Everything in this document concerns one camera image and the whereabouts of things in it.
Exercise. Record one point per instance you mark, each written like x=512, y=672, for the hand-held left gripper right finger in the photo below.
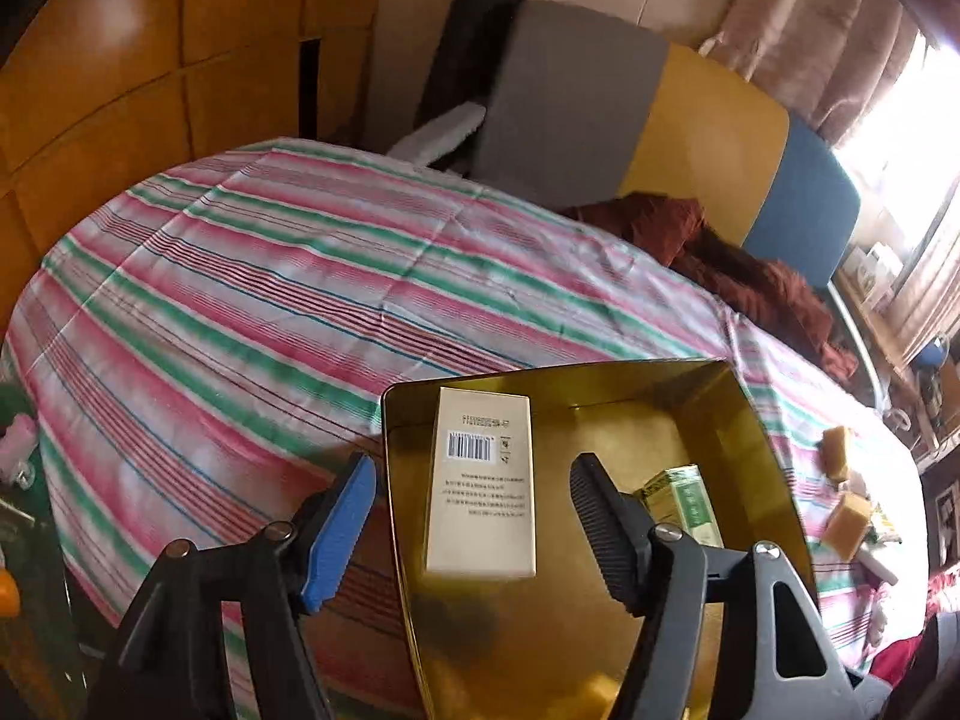
x=600, y=517

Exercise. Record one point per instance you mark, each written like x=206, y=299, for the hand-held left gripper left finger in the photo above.
x=337, y=532

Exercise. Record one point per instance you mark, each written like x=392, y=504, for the gold metal tin box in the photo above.
x=622, y=427

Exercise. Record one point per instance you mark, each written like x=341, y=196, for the yellow sponge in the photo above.
x=846, y=526
x=838, y=451

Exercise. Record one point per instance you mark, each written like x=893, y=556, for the green cardboard box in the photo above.
x=686, y=499

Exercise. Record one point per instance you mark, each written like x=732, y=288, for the beige cardboard box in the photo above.
x=480, y=510

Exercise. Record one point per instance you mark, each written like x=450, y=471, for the striped bed sheet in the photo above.
x=262, y=315

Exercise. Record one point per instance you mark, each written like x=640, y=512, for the red-brown cloth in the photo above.
x=750, y=277

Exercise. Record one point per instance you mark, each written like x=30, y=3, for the red blanket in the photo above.
x=900, y=660

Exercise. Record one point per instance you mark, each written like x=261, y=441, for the pink object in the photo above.
x=15, y=439

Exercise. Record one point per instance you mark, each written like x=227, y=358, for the wooden desk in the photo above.
x=885, y=330

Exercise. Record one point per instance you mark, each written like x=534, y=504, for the white carton box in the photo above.
x=874, y=266

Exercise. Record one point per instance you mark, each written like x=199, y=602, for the blue bag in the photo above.
x=934, y=354

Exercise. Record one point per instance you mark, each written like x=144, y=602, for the beige patterned curtain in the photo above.
x=930, y=292
x=810, y=30

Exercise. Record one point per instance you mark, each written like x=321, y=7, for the white fuzzy cloth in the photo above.
x=442, y=135

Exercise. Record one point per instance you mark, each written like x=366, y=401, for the grey yellow blue sofa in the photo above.
x=570, y=90

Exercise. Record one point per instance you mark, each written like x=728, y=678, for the black rolled mat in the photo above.
x=480, y=15

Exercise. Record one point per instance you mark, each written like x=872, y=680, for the wooden wardrobe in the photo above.
x=112, y=52

